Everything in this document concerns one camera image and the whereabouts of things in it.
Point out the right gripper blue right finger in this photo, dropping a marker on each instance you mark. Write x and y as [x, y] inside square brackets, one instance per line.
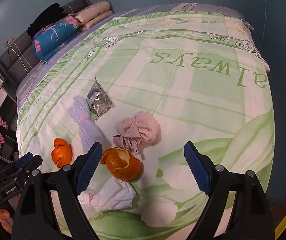
[200, 166]

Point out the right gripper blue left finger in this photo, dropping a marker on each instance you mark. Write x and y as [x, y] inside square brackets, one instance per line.
[86, 165]

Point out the lavender foam fruit net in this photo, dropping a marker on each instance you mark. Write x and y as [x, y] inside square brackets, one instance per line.
[88, 130]

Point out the small orange peel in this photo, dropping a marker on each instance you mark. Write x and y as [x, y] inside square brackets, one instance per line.
[62, 153]

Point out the large orange peel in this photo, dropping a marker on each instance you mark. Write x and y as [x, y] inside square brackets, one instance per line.
[121, 163]

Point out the pink cloth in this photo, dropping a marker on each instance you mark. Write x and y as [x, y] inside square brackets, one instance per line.
[140, 129]

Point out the silver foil snack wrapper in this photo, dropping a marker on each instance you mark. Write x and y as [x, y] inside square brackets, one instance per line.
[98, 100]

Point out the person's left hand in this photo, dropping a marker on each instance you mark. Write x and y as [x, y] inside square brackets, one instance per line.
[4, 220]

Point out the green white floral quilt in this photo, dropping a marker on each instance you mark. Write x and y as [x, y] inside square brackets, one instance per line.
[158, 104]

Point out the dark grey padded headboard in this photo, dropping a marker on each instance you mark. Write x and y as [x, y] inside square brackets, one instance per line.
[17, 59]

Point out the blue floral folded blanket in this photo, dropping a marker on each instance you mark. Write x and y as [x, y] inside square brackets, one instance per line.
[54, 38]

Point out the beige folded pillow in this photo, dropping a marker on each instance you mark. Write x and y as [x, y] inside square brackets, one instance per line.
[93, 14]

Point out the black clothing pile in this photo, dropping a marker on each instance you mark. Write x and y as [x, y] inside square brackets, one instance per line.
[50, 15]

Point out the wall power socket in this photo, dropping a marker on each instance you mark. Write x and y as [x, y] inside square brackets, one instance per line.
[8, 41]

